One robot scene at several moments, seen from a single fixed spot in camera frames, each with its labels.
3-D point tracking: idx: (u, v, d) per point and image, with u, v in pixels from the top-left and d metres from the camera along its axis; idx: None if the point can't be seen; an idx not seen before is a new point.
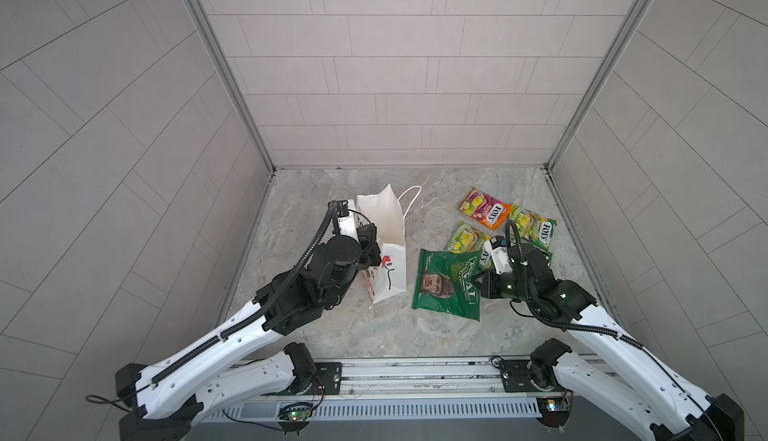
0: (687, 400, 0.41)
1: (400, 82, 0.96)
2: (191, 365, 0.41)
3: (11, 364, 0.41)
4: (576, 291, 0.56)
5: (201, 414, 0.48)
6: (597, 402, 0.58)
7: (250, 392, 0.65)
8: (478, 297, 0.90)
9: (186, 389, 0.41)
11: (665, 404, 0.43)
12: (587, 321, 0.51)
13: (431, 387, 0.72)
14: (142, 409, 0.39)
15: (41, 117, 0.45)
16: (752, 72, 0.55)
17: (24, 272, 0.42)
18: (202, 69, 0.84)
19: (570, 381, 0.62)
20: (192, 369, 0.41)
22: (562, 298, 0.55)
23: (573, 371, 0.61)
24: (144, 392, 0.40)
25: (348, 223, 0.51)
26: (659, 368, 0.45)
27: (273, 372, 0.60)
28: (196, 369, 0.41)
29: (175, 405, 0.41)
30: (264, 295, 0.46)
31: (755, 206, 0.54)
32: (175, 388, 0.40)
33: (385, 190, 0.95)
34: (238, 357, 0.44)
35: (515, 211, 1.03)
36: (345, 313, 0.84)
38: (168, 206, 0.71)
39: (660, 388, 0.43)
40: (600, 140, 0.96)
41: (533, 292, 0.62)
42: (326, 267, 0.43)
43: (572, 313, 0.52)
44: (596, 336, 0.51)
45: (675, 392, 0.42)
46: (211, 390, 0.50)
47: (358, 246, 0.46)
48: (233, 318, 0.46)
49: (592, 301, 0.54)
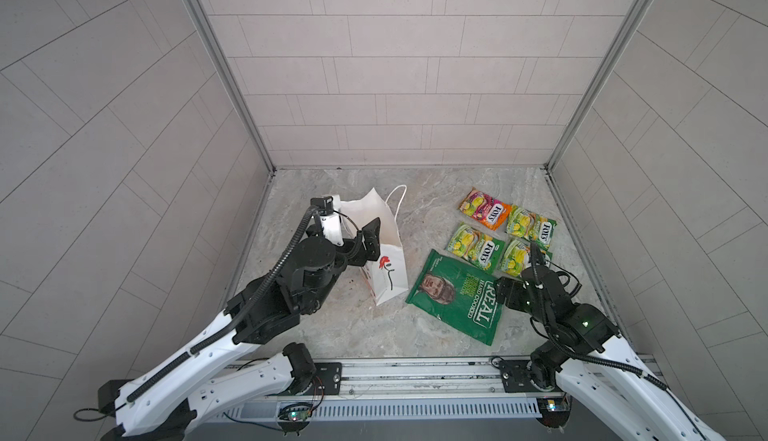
0: None
1: (400, 83, 0.96)
2: (164, 381, 0.40)
3: (11, 364, 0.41)
4: (596, 317, 0.53)
5: (195, 422, 0.49)
6: (601, 417, 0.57)
7: (249, 394, 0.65)
8: (490, 322, 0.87)
9: (164, 406, 0.40)
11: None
12: (609, 354, 0.49)
13: (431, 387, 0.72)
14: (120, 429, 0.38)
15: (41, 117, 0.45)
16: (752, 73, 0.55)
17: (23, 272, 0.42)
18: (203, 69, 0.84)
19: (577, 393, 0.62)
20: (165, 386, 0.40)
22: (583, 326, 0.52)
23: (578, 382, 0.61)
24: (122, 409, 0.40)
25: (329, 225, 0.54)
26: (680, 411, 0.44)
27: (271, 376, 0.60)
28: (170, 385, 0.40)
29: (155, 421, 0.41)
30: (235, 308, 0.43)
31: (755, 206, 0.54)
32: (150, 406, 0.39)
33: (368, 193, 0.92)
34: (218, 368, 0.42)
35: (515, 211, 1.03)
36: (345, 313, 0.84)
38: (168, 205, 0.71)
39: (681, 433, 0.43)
40: (600, 140, 0.96)
41: (551, 317, 0.60)
42: (298, 272, 0.39)
43: (593, 342, 0.51)
44: (619, 373, 0.49)
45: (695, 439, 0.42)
46: (206, 396, 0.50)
47: (333, 248, 0.50)
48: (206, 330, 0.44)
49: (615, 332, 0.52)
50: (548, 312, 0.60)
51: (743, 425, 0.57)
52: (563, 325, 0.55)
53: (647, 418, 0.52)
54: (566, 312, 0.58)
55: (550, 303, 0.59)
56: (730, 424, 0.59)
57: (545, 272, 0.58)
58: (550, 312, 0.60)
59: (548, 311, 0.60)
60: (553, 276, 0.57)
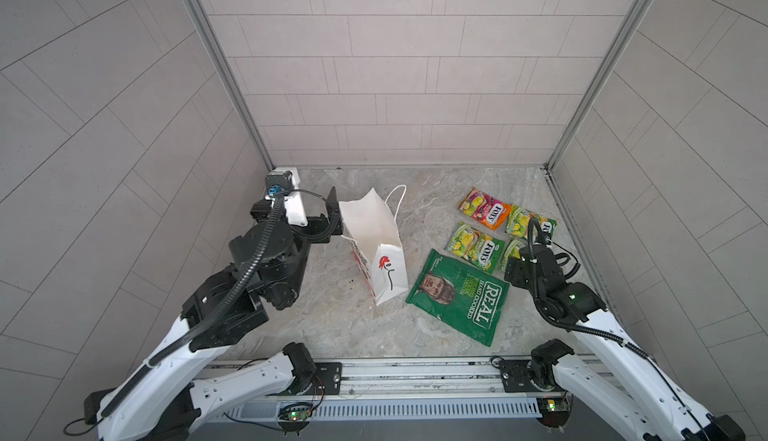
0: (686, 415, 0.41)
1: (400, 83, 0.96)
2: (131, 395, 0.37)
3: (11, 364, 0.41)
4: (586, 293, 0.55)
5: (199, 420, 0.48)
6: (593, 404, 0.57)
7: (252, 393, 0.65)
8: (490, 324, 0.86)
9: (143, 415, 0.38)
11: (663, 417, 0.43)
12: (593, 324, 0.51)
13: (431, 387, 0.72)
14: None
15: (42, 118, 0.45)
16: (752, 73, 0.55)
17: (24, 272, 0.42)
18: (203, 69, 0.84)
19: (569, 380, 0.61)
20: (133, 400, 0.37)
22: (570, 299, 0.54)
23: (572, 372, 0.61)
24: (100, 425, 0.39)
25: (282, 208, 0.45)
26: (662, 379, 0.44)
27: (274, 376, 0.59)
28: (137, 399, 0.37)
29: (137, 431, 0.38)
30: (189, 310, 0.38)
31: (755, 206, 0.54)
32: (125, 420, 0.37)
33: (368, 195, 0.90)
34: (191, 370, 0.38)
35: (515, 211, 1.03)
36: (345, 313, 0.84)
38: (168, 206, 0.71)
39: (659, 399, 0.43)
40: (600, 140, 0.96)
41: (541, 291, 0.62)
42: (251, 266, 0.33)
43: (578, 314, 0.52)
44: (602, 342, 0.50)
45: (674, 405, 0.42)
46: (208, 395, 0.50)
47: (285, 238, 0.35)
48: (166, 337, 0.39)
49: (602, 307, 0.53)
50: (539, 286, 0.62)
51: (744, 425, 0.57)
52: (551, 299, 0.57)
53: (631, 391, 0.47)
54: (557, 288, 0.60)
55: (541, 279, 0.61)
56: None
57: (542, 250, 0.59)
58: (541, 286, 0.62)
59: (539, 285, 0.62)
60: (550, 254, 0.59)
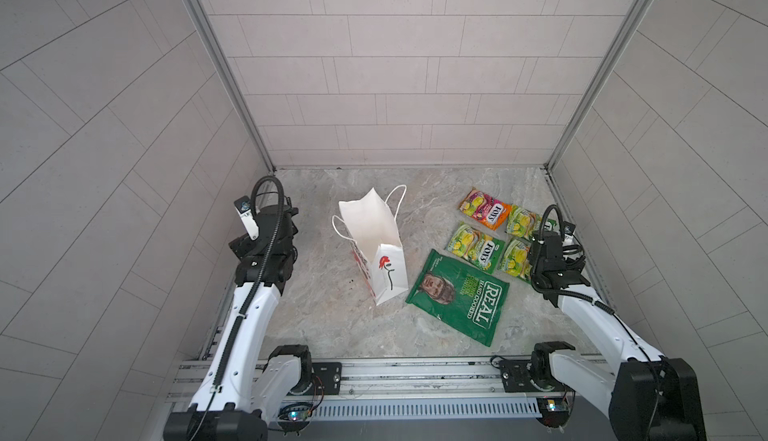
0: (637, 350, 0.44)
1: (400, 83, 0.96)
2: (236, 347, 0.43)
3: (11, 365, 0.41)
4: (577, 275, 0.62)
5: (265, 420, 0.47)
6: (581, 388, 0.57)
7: (282, 391, 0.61)
8: (490, 325, 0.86)
9: (248, 372, 0.43)
11: (618, 354, 0.46)
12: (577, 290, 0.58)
13: (431, 387, 0.72)
14: (230, 404, 0.39)
15: (42, 118, 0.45)
16: (752, 72, 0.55)
17: (23, 272, 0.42)
18: (203, 69, 0.84)
19: (561, 362, 0.62)
20: (239, 351, 0.43)
22: (560, 279, 0.61)
23: (563, 355, 0.63)
24: (215, 401, 0.39)
25: (250, 220, 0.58)
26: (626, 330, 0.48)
27: (285, 367, 0.60)
28: (243, 349, 0.43)
29: (249, 395, 0.42)
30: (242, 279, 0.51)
31: (755, 206, 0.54)
32: (241, 373, 0.41)
33: (368, 195, 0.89)
34: (264, 324, 0.48)
35: (515, 211, 1.03)
36: (346, 313, 0.83)
38: (168, 206, 0.71)
39: (615, 338, 0.47)
40: (600, 140, 0.96)
41: (539, 268, 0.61)
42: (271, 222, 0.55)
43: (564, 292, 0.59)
44: (575, 303, 0.57)
45: (628, 343, 0.46)
46: (252, 402, 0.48)
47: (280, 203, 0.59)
48: (234, 304, 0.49)
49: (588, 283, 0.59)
50: (538, 264, 0.70)
51: (744, 424, 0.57)
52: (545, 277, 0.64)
53: (604, 349, 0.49)
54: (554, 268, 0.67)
55: (541, 257, 0.69)
56: (730, 423, 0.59)
57: (553, 232, 0.67)
58: (540, 265, 0.70)
59: (539, 263, 0.70)
60: (559, 238, 0.65)
